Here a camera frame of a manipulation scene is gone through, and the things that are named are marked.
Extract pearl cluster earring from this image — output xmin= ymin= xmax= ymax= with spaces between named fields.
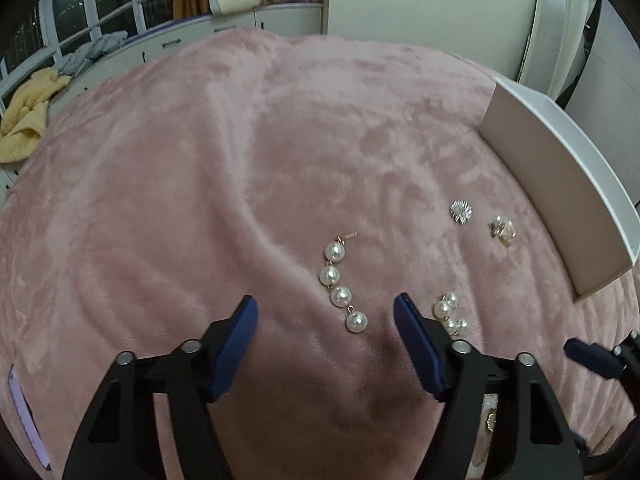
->
xmin=433 ymin=289 xmax=470 ymax=337

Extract pastel bead bracelet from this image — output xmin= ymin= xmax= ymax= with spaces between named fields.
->
xmin=481 ymin=394 xmax=501 ymax=436

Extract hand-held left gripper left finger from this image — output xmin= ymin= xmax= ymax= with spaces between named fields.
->
xmin=62 ymin=295 xmax=259 ymax=480

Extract grey clothes pile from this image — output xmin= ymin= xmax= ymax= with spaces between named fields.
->
xmin=55 ymin=30 xmax=130 ymax=77

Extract large window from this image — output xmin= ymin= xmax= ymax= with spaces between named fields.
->
xmin=0 ymin=0 xmax=176 ymax=106

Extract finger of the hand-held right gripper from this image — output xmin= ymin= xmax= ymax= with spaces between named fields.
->
xmin=572 ymin=435 xmax=635 ymax=476
xmin=563 ymin=330 xmax=640 ymax=386

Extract yellow blanket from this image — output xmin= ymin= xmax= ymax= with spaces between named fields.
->
xmin=0 ymin=67 xmax=73 ymax=163

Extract white storage box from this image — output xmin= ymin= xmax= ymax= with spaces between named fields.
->
xmin=478 ymin=79 xmax=640 ymax=303

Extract pink plush blanket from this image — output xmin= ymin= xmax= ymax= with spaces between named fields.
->
xmin=0 ymin=27 xmax=640 ymax=480

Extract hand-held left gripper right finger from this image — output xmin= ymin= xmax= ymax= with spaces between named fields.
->
xmin=393 ymin=292 xmax=586 ymax=480

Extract grey door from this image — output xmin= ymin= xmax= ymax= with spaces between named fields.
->
xmin=565 ymin=0 xmax=640 ymax=211

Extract small gold earring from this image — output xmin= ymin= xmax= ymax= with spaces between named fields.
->
xmin=489 ymin=215 xmax=517 ymax=248

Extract four-pearl drop earring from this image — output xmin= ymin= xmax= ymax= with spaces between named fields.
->
xmin=319 ymin=231 xmax=369 ymax=334

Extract purple window seat cushion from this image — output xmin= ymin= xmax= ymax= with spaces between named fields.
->
xmin=132 ymin=12 xmax=213 ymax=38

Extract lilac flat object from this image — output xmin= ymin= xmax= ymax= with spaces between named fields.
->
xmin=7 ymin=364 xmax=52 ymax=472

